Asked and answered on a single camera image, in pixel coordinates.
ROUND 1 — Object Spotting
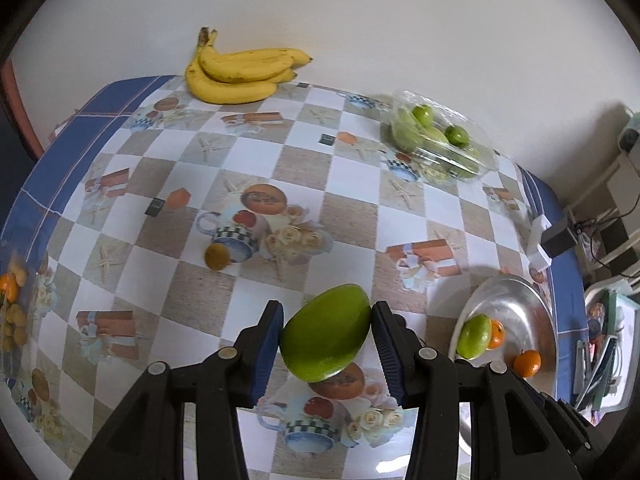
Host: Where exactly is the colourful box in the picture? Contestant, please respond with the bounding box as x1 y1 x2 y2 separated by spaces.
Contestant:
586 302 608 341

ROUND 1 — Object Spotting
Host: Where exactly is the checkered printed tablecloth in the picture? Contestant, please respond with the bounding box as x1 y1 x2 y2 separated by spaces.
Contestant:
0 75 588 480

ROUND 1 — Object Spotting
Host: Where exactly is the small brown fruit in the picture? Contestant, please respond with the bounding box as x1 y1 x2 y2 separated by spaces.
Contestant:
205 244 232 271

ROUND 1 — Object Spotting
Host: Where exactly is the yellow banana bunch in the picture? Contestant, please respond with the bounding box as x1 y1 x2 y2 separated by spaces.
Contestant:
185 27 314 106

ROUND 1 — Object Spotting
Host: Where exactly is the red-brown chair back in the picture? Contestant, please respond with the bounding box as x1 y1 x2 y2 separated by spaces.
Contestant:
0 57 46 161

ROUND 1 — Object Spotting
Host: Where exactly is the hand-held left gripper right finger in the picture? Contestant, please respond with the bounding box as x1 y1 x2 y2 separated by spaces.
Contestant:
371 301 583 480

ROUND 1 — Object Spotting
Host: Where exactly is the round metal bowl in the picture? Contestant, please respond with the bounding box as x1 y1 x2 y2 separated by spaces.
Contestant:
447 274 558 456

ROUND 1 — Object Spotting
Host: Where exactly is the green mango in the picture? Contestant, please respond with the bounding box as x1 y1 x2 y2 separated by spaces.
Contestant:
457 313 493 360
279 284 373 383

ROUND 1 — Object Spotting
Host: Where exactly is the black cable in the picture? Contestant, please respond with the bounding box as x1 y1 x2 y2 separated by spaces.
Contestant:
570 210 640 281

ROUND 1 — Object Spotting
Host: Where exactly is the white shelf unit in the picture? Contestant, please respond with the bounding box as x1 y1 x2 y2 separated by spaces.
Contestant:
565 105 640 281

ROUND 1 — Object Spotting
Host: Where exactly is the white plastic basket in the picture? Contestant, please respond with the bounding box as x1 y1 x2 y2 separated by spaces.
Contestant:
575 280 640 416

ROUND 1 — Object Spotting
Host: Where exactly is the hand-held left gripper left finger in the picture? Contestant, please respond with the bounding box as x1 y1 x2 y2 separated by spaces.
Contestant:
70 300 285 480

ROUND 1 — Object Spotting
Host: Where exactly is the clear plastic clamshell container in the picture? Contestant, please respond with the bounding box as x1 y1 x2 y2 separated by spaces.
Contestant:
382 89 501 183

